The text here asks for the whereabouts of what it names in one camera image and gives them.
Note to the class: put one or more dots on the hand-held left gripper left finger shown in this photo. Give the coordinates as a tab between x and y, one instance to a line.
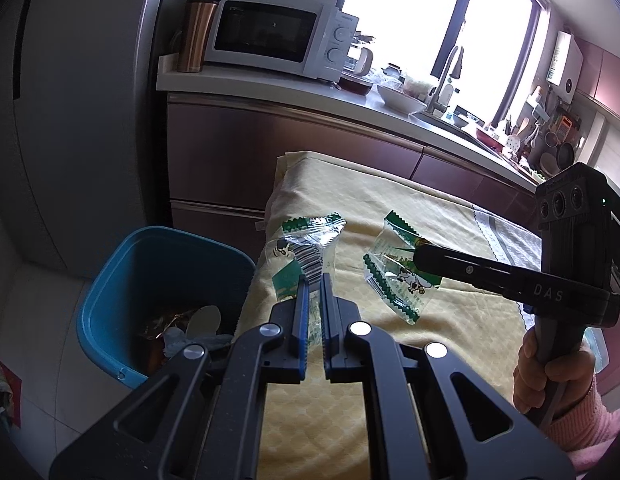
302	320

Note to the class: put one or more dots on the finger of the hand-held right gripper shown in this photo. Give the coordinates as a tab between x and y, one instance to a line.
469	270

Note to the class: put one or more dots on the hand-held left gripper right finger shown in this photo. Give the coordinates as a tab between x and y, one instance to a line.
327	320

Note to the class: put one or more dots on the clear green-edged snack wrapper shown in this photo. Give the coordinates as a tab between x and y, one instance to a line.
305	245
394	275

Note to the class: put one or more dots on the white tissue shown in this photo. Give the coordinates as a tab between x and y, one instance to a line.
190	342

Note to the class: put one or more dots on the golden snack wrapper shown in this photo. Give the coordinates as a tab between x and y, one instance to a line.
165	322

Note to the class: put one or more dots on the blue plastic waste bin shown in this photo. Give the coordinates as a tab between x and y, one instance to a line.
140	270

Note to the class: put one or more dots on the person's right forearm pink sleeve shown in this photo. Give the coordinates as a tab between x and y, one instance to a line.
599	435

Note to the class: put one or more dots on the person's right hand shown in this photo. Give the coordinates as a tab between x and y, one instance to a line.
564	380

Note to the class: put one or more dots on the yellow patterned tablecloth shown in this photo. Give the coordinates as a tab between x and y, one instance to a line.
439	320

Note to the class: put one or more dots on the black frying pan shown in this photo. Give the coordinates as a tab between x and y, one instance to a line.
565	154

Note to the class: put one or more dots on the orange grater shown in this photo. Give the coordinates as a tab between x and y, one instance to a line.
564	127

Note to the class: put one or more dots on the white slotted utensil holder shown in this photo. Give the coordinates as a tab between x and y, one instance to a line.
512	141

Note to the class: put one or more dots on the white water heater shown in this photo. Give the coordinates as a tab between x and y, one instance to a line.
564	62

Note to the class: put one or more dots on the brown kitchen counter cabinet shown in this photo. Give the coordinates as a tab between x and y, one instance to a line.
290	150

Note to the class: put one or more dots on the white ceramic bowl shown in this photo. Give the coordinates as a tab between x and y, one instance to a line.
402	100

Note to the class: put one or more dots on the metal kitchen faucet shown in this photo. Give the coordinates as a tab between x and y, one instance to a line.
442	85

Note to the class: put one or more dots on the dark red bowl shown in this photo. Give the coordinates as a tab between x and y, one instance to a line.
356	85

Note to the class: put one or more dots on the glass jug with lid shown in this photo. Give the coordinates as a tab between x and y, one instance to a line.
362	60

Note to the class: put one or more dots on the kitchen window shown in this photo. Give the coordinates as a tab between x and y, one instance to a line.
404	15

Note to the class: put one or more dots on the white microwave oven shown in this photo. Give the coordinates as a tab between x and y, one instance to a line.
270	30

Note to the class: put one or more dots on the copper thermos tumbler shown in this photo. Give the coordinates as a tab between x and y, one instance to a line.
197	35

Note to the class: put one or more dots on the grey refrigerator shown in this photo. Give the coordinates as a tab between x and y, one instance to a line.
65	110

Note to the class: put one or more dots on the brown wall cabinet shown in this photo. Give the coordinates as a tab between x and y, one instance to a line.
607	80

